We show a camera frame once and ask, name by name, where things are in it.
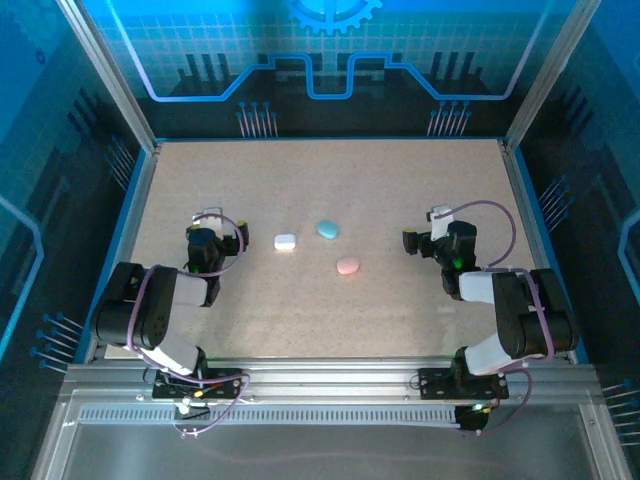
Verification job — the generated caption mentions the black connector box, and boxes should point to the black connector box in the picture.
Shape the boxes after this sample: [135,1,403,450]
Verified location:
[455,402,490,436]

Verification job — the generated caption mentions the aluminium frame post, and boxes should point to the aluminium frame post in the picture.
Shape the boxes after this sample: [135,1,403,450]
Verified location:
[503,0,604,146]
[54,0,160,154]

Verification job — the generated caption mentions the grey metal sheet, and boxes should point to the grey metal sheet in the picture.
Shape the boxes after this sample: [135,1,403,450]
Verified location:
[29,389,631,480]

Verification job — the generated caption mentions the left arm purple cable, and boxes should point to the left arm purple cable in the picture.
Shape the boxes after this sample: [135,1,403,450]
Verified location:
[127,212,251,439]

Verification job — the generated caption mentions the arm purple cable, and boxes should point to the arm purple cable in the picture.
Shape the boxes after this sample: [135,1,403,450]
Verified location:
[434,199,556,437]
[127,212,251,439]

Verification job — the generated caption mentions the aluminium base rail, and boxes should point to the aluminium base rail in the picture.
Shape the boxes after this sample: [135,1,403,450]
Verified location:
[64,355,601,396]

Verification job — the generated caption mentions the slotted grey cable duct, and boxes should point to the slotted grey cable duct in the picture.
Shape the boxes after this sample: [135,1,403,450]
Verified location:
[78,405,464,427]

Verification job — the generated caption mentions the aluminium table side rail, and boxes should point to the aluminium table side rail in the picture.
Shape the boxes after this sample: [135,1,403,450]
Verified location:
[498,139,599,364]
[82,142,162,364]

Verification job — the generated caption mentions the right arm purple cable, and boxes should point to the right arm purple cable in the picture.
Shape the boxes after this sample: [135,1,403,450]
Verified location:
[434,199,556,437]

